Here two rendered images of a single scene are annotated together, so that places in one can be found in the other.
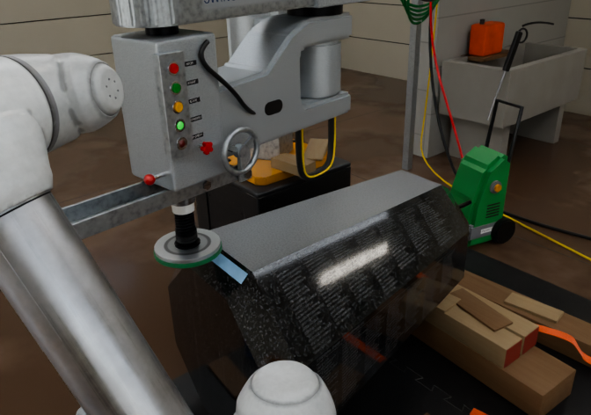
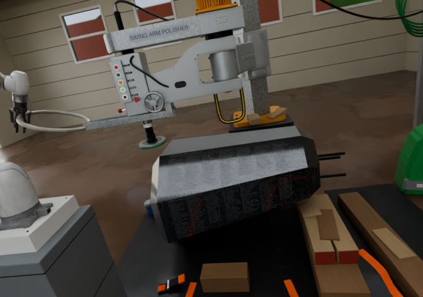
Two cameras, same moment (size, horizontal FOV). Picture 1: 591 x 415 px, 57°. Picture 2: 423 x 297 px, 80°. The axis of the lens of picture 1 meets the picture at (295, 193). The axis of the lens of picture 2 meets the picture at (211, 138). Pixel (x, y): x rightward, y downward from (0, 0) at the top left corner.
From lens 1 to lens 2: 1.56 m
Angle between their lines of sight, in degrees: 45
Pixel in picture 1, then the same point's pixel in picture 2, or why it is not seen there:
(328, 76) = (221, 69)
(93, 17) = (282, 56)
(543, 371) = (342, 280)
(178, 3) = (117, 41)
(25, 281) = not seen: outside the picture
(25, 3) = not seen: hidden behind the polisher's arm
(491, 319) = (326, 231)
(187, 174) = (132, 110)
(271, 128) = (180, 94)
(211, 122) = (141, 89)
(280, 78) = (182, 71)
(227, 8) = (143, 41)
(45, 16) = not seen: hidden behind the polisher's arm
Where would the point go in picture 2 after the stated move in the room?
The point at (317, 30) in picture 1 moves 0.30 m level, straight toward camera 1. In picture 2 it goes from (206, 46) to (169, 52)
